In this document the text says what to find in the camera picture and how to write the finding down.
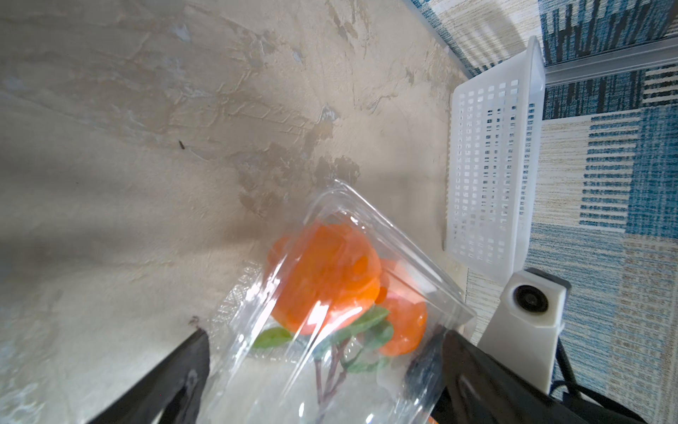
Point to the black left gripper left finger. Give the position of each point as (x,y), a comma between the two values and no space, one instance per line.
(169,393)

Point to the orange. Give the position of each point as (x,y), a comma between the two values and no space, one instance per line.
(331,276)
(400,295)

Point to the clear clamshell container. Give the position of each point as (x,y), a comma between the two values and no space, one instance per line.
(262,373)

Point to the white plastic perforated basket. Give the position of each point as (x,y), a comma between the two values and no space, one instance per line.
(495,133)

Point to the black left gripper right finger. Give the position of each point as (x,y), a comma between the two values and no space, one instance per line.
(483,391)

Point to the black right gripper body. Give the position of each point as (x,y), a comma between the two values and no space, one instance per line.
(592,406)

